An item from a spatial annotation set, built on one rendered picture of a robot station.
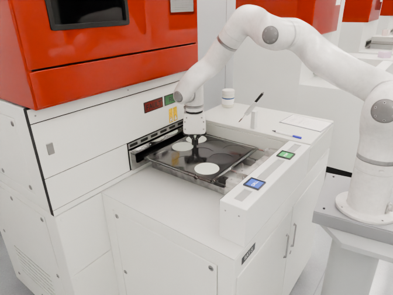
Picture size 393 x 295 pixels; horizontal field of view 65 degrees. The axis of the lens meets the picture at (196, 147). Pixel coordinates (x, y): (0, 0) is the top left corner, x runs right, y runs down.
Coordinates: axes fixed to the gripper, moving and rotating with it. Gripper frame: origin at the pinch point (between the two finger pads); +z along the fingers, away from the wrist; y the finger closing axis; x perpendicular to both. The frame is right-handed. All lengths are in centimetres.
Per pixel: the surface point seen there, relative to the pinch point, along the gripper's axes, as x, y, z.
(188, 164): -17.5, -2.0, 2.1
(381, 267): 18, 112, 92
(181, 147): -0.9, -6.3, 2.0
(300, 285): 3, 59, 92
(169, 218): -43.1, -6.7, 10.1
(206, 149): -3.1, 5.2, 2.1
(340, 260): -46, 53, 25
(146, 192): -27.3, -18.2, 10.0
